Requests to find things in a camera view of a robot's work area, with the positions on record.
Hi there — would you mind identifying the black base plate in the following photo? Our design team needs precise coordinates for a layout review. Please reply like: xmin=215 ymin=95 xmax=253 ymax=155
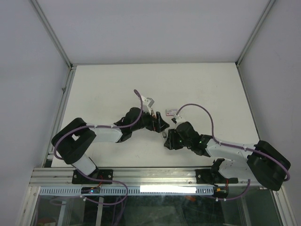
xmin=195 ymin=169 xmax=238 ymax=186
xmin=71 ymin=169 xmax=113 ymax=185

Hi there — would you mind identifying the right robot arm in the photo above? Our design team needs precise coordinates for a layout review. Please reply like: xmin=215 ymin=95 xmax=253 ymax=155
xmin=164 ymin=122 xmax=291 ymax=191

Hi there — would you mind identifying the aluminium mounting rail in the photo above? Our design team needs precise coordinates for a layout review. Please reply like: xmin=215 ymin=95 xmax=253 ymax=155
xmin=29 ymin=166 xmax=282 ymax=188

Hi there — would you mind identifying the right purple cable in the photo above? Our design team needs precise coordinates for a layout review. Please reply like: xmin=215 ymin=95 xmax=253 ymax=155
xmin=173 ymin=103 xmax=290 ymax=202

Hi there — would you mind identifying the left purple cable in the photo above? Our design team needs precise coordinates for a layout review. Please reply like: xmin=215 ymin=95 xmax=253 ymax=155
xmin=49 ymin=89 xmax=144 ymax=224

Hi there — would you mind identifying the pink white stapler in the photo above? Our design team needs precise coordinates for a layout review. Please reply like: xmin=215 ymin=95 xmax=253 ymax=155
xmin=151 ymin=111 xmax=157 ymax=119

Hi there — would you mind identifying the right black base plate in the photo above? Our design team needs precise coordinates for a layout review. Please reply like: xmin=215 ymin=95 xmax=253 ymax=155
xmin=195 ymin=169 xmax=238 ymax=186

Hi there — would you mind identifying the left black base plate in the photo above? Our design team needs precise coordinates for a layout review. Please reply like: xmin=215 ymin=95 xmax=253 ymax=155
xmin=71 ymin=169 xmax=113 ymax=185

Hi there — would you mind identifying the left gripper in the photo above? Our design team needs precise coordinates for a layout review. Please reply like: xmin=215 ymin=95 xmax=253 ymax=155
xmin=131 ymin=107 xmax=169 ymax=133

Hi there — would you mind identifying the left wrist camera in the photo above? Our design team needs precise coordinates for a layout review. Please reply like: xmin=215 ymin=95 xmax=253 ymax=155
xmin=141 ymin=96 xmax=155 ymax=114

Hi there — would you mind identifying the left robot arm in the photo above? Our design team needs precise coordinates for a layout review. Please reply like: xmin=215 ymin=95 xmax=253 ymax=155
xmin=51 ymin=107 xmax=169 ymax=183

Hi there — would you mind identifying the purple cable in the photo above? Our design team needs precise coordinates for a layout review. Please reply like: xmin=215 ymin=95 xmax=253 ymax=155
xmin=49 ymin=89 xmax=144 ymax=224
xmin=173 ymin=103 xmax=290 ymax=202

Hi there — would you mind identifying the white slotted cable duct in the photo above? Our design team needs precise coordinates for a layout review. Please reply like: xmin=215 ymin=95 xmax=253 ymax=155
xmin=39 ymin=185 xmax=214 ymax=196

